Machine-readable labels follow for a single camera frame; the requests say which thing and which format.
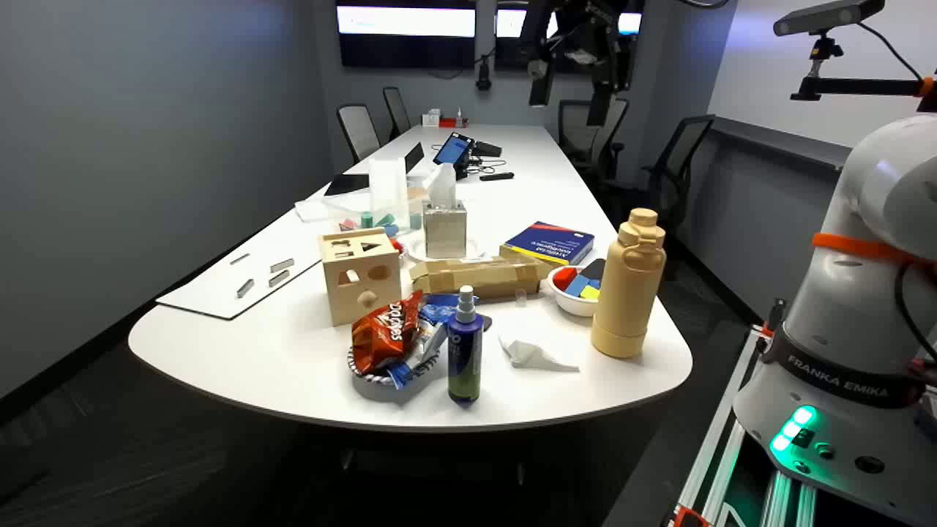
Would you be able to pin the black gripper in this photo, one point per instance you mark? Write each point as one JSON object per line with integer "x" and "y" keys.
{"x": 576, "y": 33}

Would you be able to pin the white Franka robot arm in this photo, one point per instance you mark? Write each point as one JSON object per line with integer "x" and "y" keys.
{"x": 850, "y": 322}

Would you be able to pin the wooden shape sorter cube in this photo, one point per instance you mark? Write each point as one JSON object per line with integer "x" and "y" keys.
{"x": 358, "y": 278}

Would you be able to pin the black mesh office chair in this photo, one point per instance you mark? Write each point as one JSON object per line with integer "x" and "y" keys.
{"x": 684, "y": 164}
{"x": 358, "y": 129}
{"x": 598, "y": 136}
{"x": 396, "y": 110}

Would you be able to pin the black device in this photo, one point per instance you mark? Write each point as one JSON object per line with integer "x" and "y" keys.
{"x": 487, "y": 148}

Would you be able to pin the black marker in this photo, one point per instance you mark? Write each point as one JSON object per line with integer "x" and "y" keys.
{"x": 497, "y": 177}

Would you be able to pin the blue phone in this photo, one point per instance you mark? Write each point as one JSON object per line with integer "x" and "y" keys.
{"x": 456, "y": 148}

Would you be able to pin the blue Artificial Intelligence book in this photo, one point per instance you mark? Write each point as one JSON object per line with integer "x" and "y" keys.
{"x": 551, "y": 241}

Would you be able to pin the red block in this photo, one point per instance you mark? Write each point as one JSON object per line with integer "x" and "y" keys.
{"x": 563, "y": 278}

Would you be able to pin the yellow block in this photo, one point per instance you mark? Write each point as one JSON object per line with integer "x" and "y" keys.
{"x": 589, "y": 294}

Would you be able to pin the brown cardboard box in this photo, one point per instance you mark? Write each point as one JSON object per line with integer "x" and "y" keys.
{"x": 478, "y": 278}

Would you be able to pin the white bowl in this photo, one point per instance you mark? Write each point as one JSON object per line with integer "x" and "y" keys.
{"x": 566, "y": 300}

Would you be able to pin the beige water bottle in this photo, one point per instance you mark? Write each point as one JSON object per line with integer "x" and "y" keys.
{"x": 627, "y": 294}

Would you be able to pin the white round plate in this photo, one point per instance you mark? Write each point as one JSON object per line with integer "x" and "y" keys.
{"x": 416, "y": 255}

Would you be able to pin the black tablet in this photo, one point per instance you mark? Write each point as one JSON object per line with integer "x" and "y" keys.
{"x": 346, "y": 181}

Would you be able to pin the blue flat plate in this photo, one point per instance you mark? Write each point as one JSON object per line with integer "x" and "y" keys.
{"x": 441, "y": 309}

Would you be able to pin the crumpled white paper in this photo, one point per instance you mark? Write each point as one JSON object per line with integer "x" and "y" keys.
{"x": 531, "y": 356}

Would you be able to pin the green spray bottle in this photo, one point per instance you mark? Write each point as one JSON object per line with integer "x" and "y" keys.
{"x": 465, "y": 356}

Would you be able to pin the red chips bag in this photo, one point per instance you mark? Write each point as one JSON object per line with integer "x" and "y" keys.
{"x": 381, "y": 335}

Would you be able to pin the large white paper sheet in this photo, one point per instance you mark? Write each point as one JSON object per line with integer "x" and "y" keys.
{"x": 231, "y": 282}

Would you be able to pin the wall television screen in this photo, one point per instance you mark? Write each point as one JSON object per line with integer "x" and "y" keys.
{"x": 405, "y": 23}
{"x": 512, "y": 23}

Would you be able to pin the grey depth camera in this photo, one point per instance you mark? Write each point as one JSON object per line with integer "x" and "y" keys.
{"x": 831, "y": 14}

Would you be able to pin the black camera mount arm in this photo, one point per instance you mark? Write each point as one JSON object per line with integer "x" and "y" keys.
{"x": 859, "y": 86}

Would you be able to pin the white robot stand frame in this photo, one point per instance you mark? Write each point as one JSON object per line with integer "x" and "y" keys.
{"x": 727, "y": 429}

